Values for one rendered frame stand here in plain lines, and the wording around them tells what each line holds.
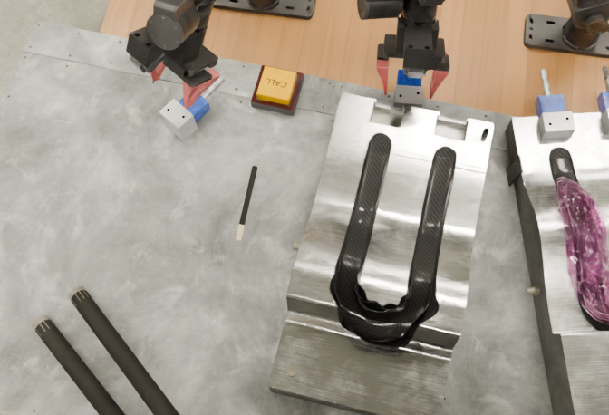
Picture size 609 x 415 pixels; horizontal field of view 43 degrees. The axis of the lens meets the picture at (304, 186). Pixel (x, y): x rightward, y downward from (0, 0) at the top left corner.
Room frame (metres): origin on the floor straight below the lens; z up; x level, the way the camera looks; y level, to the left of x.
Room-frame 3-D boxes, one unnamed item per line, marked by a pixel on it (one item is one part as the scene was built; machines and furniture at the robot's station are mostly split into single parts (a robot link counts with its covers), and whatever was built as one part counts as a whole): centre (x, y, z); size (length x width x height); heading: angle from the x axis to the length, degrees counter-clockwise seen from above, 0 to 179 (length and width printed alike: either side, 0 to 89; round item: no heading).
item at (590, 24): (0.75, -0.53, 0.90); 0.09 x 0.06 x 0.06; 3
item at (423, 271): (0.36, -0.14, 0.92); 0.35 x 0.16 x 0.09; 161
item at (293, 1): (0.90, 0.04, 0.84); 0.20 x 0.07 x 0.08; 75
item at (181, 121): (0.67, 0.18, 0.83); 0.13 x 0.05 x 0.05; 133
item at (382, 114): (0.58, -0.15, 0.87); 0.05 x 0.05 x 0.04; 71
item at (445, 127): (0.55, -0.25, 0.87); 0.05 x 0.05 x 0.04; 71
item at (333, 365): (0.35, -0.12, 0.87); 0.50 x 0.26 x 0.14; 161
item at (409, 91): (0.68, -0.21, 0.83); 0.13 x 0.05 x 0.05; 169
